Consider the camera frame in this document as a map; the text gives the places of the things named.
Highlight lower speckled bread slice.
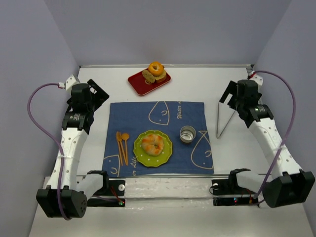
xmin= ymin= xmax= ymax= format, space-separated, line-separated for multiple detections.
xmin=154 ymin=71 xmax=166 ymax=83

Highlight orange glazed donut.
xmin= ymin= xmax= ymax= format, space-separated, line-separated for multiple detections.
xmin=148 ymin=62 xmax=164 ymax=76

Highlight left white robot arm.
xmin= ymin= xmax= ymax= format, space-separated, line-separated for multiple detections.
xmin=36 ymin=76 xmax=109 ymax=220

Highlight silver metal cup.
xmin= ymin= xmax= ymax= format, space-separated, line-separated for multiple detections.
xmin=179 ymin=125 xmax=196 ymax=144

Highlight orange plastic fork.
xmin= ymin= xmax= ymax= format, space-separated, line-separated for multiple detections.
xmin=118 ymin=132 xmax=125 ymax=163

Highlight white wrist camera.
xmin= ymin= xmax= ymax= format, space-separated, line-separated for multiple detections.
xmin=248 ymin=71 xmax=263 ymax=89
xmin=57 ymin=75 xmax=79 ymax=91

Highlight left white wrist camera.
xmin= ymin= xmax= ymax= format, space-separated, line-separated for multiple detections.
xmin=57 ymin=75 xmax=79 ymax=91

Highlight silver metal tongs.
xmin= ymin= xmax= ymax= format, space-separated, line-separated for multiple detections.
xmin=215 ymin=101 xmax=236 ymax=139

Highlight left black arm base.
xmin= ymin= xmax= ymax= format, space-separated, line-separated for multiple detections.
xmin=87 ymin=179 xmax=126 ymax=207

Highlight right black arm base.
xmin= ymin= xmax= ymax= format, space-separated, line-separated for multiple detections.
xmin=209 ymin=179 xmax=260 ymax=206

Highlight green speckled bread slice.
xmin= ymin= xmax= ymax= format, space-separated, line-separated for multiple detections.
xmin=142 ymin=69 xmax=156 ymax=84

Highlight red rectangular tray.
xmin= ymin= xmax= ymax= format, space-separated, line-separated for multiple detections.
xmin=128 ymin=71 xmax=171 ymax=96

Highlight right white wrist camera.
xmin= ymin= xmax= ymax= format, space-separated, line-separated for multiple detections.
xmin=248 ymin=71 xmax=263 ymax=89

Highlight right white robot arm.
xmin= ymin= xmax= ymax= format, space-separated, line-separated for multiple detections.
xmin=219 ymin=79 xmax=315 ymax=208

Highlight pale croissant ring bread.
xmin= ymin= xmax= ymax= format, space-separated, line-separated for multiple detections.
xmin=141 ymin=134 xmax=164 ymax=156

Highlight green dotted plate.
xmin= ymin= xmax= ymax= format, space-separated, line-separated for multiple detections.
xmin=133 ymin=130 xmax=173 ymax=167

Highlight blue fish placemat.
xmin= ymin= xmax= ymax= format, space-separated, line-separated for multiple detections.
xmin=102 ymin=101 xmax=214 ymax=178

